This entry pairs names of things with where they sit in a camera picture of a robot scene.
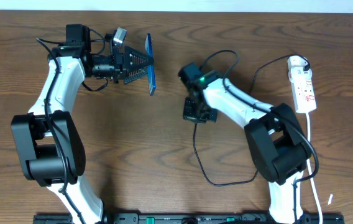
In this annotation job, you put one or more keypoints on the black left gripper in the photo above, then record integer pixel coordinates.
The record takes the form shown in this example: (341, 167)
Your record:
(119, 66)

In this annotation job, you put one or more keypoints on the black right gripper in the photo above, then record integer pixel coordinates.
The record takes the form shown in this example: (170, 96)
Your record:
(199, 112)

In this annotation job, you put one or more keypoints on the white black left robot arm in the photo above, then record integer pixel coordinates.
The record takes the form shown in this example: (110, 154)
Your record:
(49, 147)

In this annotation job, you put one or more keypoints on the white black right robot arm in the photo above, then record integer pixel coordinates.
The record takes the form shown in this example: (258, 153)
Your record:
(277, 145)

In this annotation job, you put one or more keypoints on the white USB charger adapter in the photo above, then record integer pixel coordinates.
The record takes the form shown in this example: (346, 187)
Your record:
(298, 69)

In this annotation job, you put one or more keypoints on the white power strip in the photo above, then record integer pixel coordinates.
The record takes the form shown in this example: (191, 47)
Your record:
(303, 94)

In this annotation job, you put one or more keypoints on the white paper tag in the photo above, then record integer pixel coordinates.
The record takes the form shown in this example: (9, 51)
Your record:
(330, 199)

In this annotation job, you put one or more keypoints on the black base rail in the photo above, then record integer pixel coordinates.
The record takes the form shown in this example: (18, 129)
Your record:
(133, 218)

